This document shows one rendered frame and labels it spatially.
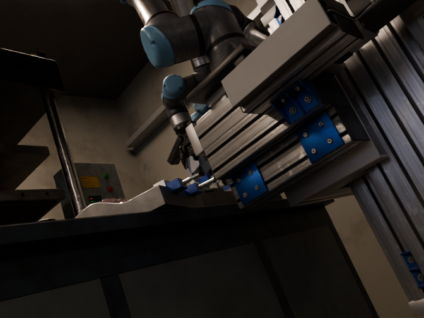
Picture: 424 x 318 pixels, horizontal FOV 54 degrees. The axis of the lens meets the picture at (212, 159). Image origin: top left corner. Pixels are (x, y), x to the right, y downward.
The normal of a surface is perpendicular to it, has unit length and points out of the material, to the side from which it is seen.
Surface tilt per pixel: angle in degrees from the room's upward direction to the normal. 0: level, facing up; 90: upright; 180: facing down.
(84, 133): 90
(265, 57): 90
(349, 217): 90
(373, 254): 90
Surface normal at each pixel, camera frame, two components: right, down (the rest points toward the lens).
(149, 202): -0.39, -0.17
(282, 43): -0.69, 0.03
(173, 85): 0.05, -0.35
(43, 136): 0.62, -0.48
